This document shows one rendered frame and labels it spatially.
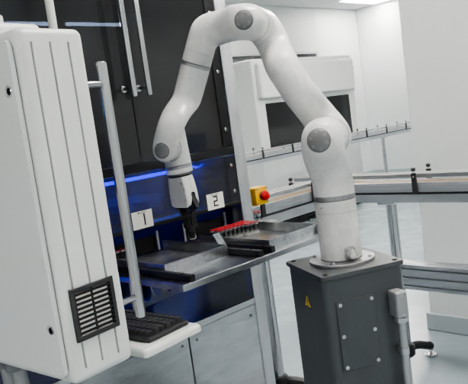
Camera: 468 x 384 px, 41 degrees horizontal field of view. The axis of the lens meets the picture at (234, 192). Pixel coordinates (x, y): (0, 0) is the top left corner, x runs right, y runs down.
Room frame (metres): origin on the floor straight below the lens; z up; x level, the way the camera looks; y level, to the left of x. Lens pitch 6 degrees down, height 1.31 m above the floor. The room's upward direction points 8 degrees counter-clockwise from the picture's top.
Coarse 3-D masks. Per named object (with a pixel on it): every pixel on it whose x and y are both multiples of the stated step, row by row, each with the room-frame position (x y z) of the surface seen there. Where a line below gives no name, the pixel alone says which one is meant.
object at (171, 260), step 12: (156, 252) 2.18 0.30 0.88; (168, 252) 2.15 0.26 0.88; (180, 252) 2.12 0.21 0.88; (192, 252) 2.10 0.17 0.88; (204, 252) 1.92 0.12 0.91; (216, 252) 1.95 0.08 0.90; (120, 264) 1.98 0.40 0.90; (144, 264) 1.88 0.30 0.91; (156, 264) 1.84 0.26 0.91; (168, 264) 1.82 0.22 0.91; (180, 264) 1.85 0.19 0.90; (192, 264) 1.88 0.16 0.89
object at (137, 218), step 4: (136, 212) 2.07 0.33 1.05; (140, 212) 2.08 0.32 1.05; (144, 212) 2.09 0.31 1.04; (148, 212) 2.10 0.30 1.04; (132, 216) 2.06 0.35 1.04; (136, 216) 2.07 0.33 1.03; (140, 216) 2.08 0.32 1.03; (148, 216) 2.10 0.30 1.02; (132, 220) 2.06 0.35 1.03; (136, 220) 2.07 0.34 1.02; (140, 220) 2.08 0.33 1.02; (148, 220) 2.10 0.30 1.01; (152, 220) 2.11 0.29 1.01; (136, 224) 2.07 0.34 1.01; (140, 224) 2.08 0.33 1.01; (144, 224) 2.09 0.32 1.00; (148, 224) 2.10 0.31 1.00; (152, 224) 2.11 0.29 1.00; (136, 228) 2.06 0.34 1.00; (140, 228) 2.08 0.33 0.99
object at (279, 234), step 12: (264, 228) 2.33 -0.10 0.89; (276, 228) 2.28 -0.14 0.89; (288, 228) 2.24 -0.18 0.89; (300, 228) 2.20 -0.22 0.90; (312, 228) 2.12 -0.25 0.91; (204, 240) 2.19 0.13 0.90; (228, 240) 2.10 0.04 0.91; (240, 240) 2.06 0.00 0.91; (252, 240) 2.02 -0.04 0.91; (264, 240) 1.98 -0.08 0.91; (276, 240) 1.99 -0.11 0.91; (288, 240) 2.03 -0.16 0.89
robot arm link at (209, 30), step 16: (208, 16) 1.86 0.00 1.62; (224, 16) 1.80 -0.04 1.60; (240, 16) 1.74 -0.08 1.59; (256, 16) 1.74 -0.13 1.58; (192, 32) 1.88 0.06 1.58; (208, 32) 1.85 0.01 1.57; (224, 32) 1.80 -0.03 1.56; (240, 32) 1.75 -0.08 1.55; (256, 32) 1.75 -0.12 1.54; (192, 48) 1.87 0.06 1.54; (208, 48) 1.87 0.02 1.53; (208, 64) 1.89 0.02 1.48
